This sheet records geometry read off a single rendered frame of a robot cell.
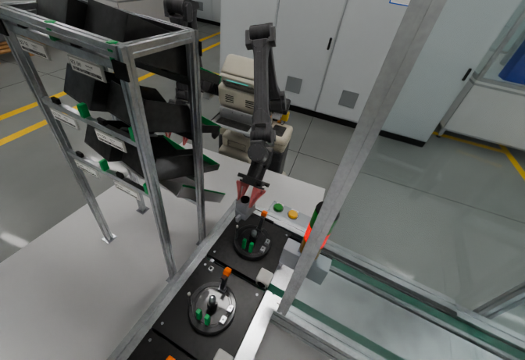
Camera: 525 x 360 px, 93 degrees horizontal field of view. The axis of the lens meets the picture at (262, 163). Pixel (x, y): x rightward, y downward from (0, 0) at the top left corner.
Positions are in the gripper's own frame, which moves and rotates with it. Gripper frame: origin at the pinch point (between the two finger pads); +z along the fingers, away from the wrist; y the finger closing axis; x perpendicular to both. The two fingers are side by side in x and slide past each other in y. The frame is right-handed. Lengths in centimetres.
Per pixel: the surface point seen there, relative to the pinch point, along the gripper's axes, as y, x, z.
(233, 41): -204, 191, -171
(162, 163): -12.4, -29.0, -5.0
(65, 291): -41, -21, 48
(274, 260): 13.7, 10.9, 16.1
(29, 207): -200, 34, 81
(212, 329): 10.4, -12.5, 33.7
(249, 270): 8.6, 4.2, 21.1
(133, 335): -7.1, -21.6, 42.2
